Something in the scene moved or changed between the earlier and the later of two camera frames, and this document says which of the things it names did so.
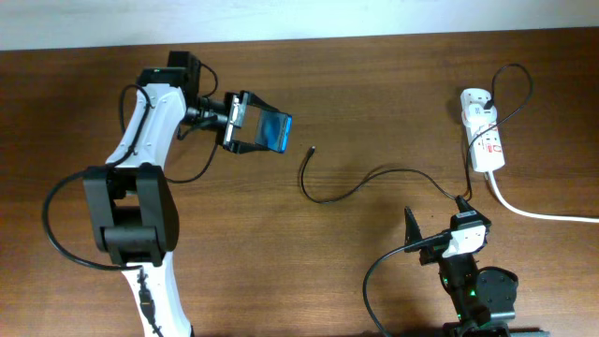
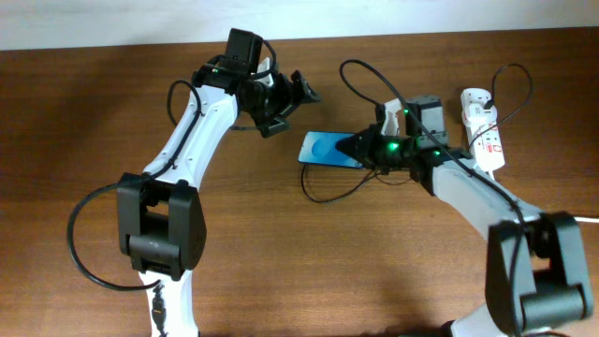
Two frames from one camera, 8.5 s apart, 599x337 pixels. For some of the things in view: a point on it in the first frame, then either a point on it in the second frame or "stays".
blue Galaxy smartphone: x=273 y=130 to x=319 y=148
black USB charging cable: x=455 y=196 stays
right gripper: x=433 y=253 to x=365 y=151
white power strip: x=485 y=139 stays
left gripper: x=237 y=102 to x=287 y=99
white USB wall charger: x=476 y=115 stays
